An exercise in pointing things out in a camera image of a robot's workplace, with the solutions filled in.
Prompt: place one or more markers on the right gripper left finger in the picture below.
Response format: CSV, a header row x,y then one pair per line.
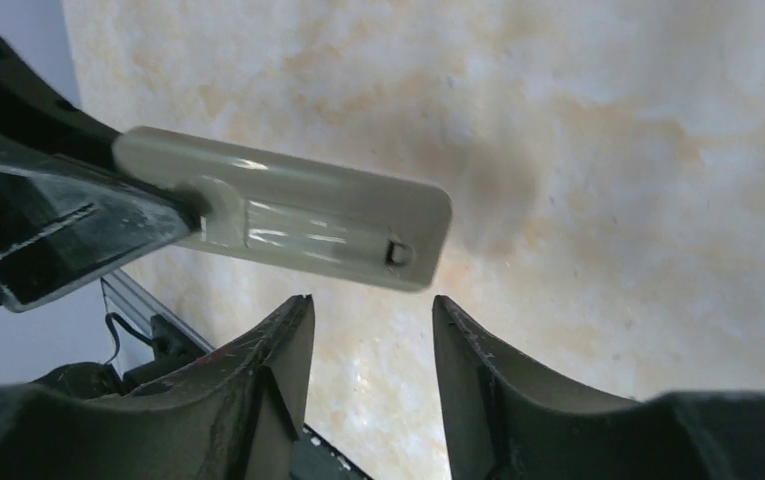
x,y
235,413

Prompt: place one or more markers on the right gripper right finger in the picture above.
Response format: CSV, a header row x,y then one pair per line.
x,y
507,416

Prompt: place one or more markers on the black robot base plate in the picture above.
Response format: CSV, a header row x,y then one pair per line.
x,y
314,458

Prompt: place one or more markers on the grey remote battery cover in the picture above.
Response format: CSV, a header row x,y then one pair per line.
x,y
296,213

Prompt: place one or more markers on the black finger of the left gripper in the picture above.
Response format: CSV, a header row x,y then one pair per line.
x,y
68,215

